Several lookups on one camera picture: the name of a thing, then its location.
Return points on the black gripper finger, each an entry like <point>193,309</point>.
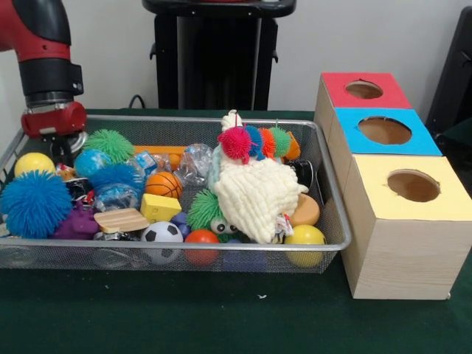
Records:
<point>69,155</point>
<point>57,149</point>

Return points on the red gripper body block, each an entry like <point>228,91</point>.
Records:
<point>55,121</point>

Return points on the light blue waffle cloth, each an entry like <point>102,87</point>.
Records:
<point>214,169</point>

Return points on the multicolour spiky caterpillar toy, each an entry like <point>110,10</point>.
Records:
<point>258,142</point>

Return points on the cream waffle cloth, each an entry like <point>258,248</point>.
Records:
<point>254,199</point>

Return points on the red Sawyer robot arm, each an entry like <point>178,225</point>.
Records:
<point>40,55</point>

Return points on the shallow clear mesh bin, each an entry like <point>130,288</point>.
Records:
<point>73,260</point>

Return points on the wooden box with three holes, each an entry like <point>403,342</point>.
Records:
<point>402,258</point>

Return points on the plain green spiky ball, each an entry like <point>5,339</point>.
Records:
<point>108,142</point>

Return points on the large blue spiky ball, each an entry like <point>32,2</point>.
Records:
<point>35,204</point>

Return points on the small basketball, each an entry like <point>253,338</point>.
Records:
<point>164,184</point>

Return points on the yellow foam block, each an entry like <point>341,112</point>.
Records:
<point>160,208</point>

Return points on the small soccer ball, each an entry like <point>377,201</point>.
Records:
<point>162,234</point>

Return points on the green spiky ball with eyes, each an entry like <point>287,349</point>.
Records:
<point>203,212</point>

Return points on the dark green table cloth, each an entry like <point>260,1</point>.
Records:
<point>184,313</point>
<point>461,140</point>

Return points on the yellow plastic ball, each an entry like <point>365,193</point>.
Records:
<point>305,237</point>

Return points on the black chair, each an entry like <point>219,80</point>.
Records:
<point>453,73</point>

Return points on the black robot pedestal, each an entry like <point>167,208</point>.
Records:
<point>221,73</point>

